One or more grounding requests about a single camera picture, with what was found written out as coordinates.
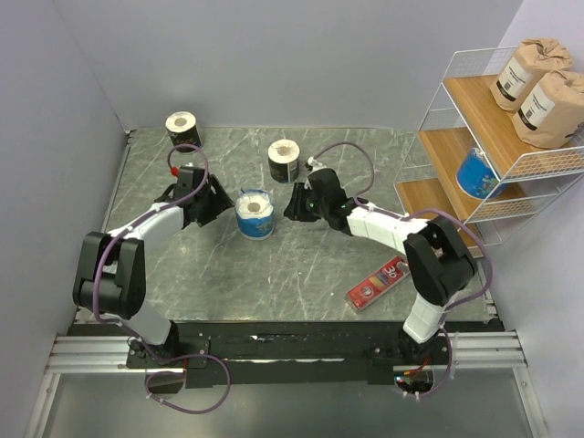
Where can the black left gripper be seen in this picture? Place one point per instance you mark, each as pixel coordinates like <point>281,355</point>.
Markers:
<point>221,201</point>

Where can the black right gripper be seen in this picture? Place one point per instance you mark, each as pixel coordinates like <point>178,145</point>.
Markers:
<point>296,209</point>

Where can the blue roll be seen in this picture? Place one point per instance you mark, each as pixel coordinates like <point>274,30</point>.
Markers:
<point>476,178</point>
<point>254,212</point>

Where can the brown paper roll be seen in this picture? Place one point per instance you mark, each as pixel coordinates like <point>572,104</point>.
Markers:
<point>532,59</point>
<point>552,112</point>

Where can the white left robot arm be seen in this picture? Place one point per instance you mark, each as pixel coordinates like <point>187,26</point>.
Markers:
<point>111,275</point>

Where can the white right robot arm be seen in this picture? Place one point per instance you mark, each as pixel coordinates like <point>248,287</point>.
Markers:
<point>439,261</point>

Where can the black wrapped roll, centre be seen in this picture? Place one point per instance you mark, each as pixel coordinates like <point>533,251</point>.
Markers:
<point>283,156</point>

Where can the black wrapped roll, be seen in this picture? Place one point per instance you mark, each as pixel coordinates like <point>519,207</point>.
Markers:
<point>283,156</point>
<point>182,129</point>

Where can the black wrapped roll, back left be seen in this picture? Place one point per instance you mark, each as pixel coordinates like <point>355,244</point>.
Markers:
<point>182,129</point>

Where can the red toothpaste box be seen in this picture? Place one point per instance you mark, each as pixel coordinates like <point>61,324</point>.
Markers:
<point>378,284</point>

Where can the white wire wooden shelf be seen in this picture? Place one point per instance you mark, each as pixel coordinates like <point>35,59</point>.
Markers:
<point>461,115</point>

